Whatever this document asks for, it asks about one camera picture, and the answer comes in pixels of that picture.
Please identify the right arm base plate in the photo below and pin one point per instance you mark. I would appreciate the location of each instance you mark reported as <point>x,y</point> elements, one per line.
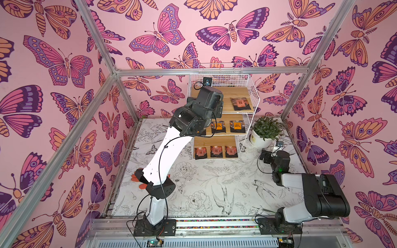
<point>269,226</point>

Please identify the orange tea bag middle right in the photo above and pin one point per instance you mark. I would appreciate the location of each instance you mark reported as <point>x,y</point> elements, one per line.
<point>237,126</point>

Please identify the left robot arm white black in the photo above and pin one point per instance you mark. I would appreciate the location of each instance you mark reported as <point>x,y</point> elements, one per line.
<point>187,122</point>

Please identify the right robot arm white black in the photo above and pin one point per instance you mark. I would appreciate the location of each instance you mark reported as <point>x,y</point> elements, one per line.
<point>322,195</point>

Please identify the red tea bag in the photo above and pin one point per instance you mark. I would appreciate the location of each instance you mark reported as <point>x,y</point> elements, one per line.
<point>240,104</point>
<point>231,152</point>
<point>200,153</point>
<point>216,152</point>

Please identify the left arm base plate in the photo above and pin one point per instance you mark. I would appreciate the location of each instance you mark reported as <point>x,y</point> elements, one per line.
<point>155,228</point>

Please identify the aluminium rail with coloured strip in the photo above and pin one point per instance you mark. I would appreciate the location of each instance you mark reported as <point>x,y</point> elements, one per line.
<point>118,228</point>

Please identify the green plant in white pot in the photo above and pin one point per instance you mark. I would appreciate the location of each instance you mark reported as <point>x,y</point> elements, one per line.
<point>265,131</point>

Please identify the orange tea bag middle centre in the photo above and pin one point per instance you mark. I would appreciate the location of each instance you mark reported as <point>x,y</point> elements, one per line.
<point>218,127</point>

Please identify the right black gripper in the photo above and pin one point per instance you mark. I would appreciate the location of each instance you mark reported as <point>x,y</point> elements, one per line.
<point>266,156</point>

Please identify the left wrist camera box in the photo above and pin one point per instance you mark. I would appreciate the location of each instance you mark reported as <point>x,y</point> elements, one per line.
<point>207,81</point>

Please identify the orange tea bag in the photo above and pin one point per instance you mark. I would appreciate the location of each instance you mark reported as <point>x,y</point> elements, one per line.
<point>237,126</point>
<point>218,127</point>

